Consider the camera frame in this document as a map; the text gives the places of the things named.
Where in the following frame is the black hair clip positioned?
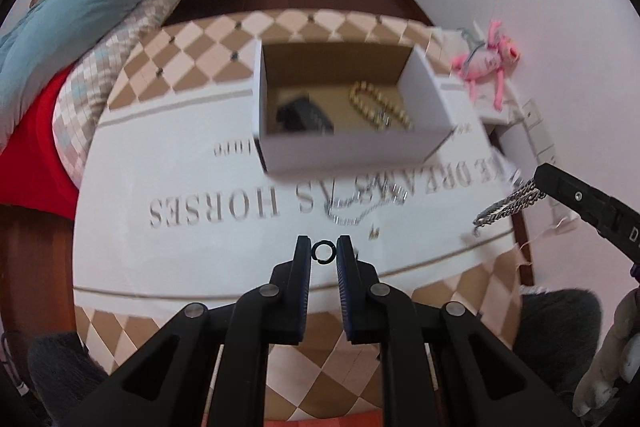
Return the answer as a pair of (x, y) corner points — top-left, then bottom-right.
(276, 94), (335, 136)

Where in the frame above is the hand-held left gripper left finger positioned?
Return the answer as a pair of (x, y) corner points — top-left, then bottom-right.
(65, 234), (314, 427)

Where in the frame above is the pink plush toy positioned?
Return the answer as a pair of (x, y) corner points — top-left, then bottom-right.
(451, 19), (521, 110)

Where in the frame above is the thin silver necklace chain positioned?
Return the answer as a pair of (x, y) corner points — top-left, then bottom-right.
(324, 191), (407, 228)

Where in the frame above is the white cardboard box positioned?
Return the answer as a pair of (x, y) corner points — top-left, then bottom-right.
(252, 38), (459, 176)

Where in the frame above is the white wall socket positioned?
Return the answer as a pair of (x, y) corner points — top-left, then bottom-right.
(520, 99), (544, 128)

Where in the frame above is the thick silver chain bracelet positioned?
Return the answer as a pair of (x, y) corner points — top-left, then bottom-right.
(472, 181), (547, 231)

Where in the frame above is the printed checkered tablecloth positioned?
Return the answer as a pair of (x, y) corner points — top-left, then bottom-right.
(72, 9), (527, 423)

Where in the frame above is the gold bead bracelet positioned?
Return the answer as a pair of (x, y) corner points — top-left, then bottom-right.
(348, 80), (415, 132)

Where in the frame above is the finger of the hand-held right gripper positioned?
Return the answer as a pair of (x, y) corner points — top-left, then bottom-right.
(532, 163), (622, 234)

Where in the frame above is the beige plush toy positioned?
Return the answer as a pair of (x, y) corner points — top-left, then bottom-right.
(572, 291), (640, 419)

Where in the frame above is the red cloth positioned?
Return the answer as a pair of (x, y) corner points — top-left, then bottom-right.
(0, 66), (82, 219)

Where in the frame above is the grey fuzzy cushion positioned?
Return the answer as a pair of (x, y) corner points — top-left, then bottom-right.
(27, 331), (110, 427)
(514, 289), (604, 401)

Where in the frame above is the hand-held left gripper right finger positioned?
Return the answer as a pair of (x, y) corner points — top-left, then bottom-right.
(336, 234), (583, 427)

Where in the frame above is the small black ring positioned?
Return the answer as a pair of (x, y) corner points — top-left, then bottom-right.
(311, 240), (335, 264)

